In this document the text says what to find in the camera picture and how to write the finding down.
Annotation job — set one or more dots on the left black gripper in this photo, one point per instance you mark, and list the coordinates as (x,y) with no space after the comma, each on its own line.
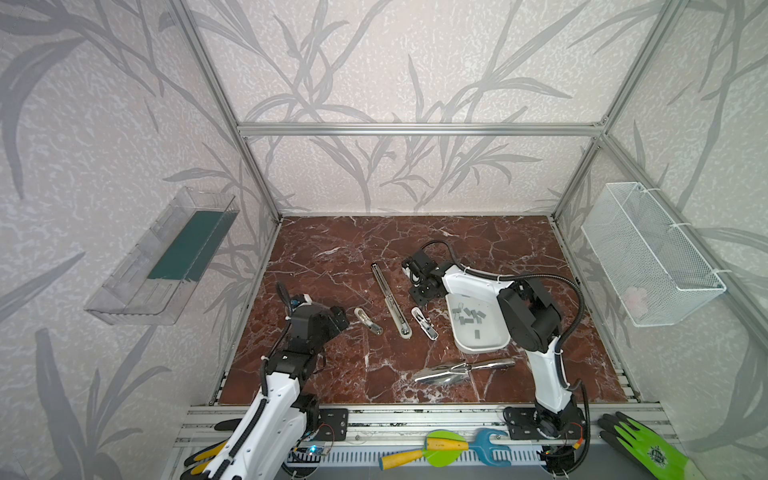
(336,318)

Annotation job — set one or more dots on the small white mini stapler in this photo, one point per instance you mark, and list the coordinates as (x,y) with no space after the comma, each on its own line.
(425,325)

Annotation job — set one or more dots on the small beige staple remover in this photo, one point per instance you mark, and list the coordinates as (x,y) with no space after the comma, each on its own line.
(365,319)

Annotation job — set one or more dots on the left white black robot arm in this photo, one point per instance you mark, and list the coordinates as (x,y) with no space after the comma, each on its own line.
(281,415)

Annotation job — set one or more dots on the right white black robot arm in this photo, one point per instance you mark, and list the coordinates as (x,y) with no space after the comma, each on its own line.
(533,320)

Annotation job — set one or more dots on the white rectangular staple tray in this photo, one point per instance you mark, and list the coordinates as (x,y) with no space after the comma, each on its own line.
(478,326)

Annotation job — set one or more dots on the silver metal garden trowel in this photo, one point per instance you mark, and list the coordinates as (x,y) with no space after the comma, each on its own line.
(450,374)

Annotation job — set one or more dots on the left electronics board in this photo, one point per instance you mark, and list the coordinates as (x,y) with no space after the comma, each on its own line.
(311,454)

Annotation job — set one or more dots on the electronics board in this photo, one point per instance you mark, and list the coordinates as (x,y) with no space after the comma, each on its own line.
(311,454)
(563,460)

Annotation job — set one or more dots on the yellow green toy tool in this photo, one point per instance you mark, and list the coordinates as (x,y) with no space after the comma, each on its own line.
(441,448)

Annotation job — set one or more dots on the blue plastic toy wrench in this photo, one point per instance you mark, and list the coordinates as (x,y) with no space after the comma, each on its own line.
(485,449)

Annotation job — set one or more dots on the yellow work glove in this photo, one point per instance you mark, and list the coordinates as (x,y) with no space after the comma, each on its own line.
(196,463)

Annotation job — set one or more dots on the pink item in basket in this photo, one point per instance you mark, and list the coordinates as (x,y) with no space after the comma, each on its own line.
(635,301)

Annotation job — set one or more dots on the right electronics board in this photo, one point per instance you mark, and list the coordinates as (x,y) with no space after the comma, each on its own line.
(563,460)

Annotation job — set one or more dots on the green black work glove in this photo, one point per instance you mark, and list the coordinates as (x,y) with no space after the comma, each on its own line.
(644,447)

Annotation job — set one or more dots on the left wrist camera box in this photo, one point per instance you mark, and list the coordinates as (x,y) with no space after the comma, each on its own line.
(303,299)

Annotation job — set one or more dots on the clear acrylic wall shelf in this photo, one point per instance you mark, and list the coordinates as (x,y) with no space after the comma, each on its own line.
(154,282)

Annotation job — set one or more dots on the white wire mesh basket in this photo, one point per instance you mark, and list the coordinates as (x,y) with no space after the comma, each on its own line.
(639,244)

